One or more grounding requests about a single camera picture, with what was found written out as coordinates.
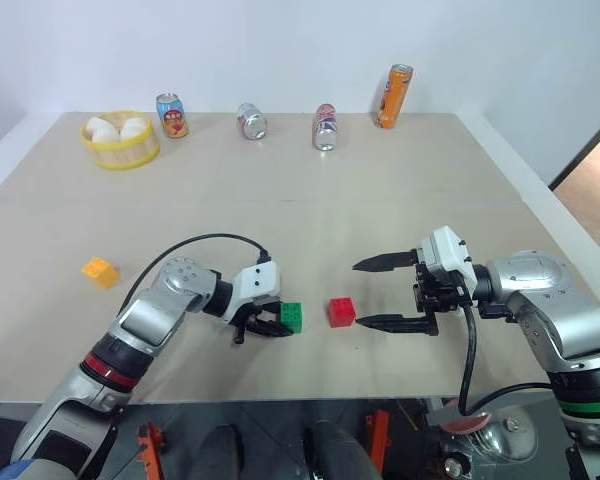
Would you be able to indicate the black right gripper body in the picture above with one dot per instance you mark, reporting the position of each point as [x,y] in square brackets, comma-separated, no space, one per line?
[437,295]

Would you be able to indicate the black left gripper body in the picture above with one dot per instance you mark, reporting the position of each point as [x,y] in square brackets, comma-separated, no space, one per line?
[240,330]

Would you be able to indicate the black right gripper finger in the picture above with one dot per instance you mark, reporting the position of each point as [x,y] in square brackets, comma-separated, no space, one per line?
[395,324]
[385,261]

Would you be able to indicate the green toy brick cube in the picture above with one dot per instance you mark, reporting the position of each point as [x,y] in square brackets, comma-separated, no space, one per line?
[293,316]

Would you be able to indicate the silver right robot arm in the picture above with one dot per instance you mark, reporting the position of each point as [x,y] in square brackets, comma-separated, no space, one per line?
[555,310]

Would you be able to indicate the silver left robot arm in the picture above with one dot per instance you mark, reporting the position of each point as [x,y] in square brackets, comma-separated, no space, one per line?
[145,320]

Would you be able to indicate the red toy brick cube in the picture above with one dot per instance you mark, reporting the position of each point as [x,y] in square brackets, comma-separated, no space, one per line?
[341,312]

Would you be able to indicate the orange clamp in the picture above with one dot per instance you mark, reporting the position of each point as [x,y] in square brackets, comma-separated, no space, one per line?
[379,440]
[150,437]

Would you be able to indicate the pink round disc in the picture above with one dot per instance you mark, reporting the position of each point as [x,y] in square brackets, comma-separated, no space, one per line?
[462,425]

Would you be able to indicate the dark rounded shape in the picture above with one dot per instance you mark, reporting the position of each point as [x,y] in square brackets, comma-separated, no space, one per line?
[337,452]

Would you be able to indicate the blue red cola can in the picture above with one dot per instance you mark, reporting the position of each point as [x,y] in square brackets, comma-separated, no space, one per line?
[326,127]

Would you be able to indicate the yellow toy brick cube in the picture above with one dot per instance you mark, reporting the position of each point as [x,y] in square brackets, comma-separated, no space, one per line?
[101,272]

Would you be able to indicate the silver robot body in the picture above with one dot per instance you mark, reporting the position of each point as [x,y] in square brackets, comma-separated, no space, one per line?
[500,445]

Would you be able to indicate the tall orange soda can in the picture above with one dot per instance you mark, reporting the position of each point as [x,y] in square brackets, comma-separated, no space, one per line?
[394,97]

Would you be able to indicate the silver lying can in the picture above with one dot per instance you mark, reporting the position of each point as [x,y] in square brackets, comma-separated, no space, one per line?
[252,122]

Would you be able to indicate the yellow bamboo steamer basket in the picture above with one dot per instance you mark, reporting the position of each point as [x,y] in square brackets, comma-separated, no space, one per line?
[125,150]

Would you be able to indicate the blue peach drink can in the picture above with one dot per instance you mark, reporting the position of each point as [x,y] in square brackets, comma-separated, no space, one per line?
[172,117]

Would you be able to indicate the white steamed bun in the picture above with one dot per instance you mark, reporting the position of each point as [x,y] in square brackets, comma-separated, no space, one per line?
[104,132]
[96,122]
[132,129]

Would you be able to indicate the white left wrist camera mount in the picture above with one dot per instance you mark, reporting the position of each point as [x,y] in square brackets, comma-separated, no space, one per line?
[257,282]

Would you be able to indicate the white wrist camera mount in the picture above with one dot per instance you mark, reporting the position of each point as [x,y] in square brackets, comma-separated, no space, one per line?
[447,255]
[257,282]

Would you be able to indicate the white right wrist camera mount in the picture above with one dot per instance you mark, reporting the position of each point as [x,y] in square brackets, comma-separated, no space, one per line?
[447,255]

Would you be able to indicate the dark door frame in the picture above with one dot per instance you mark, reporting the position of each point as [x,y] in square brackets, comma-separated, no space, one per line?
[585,150]

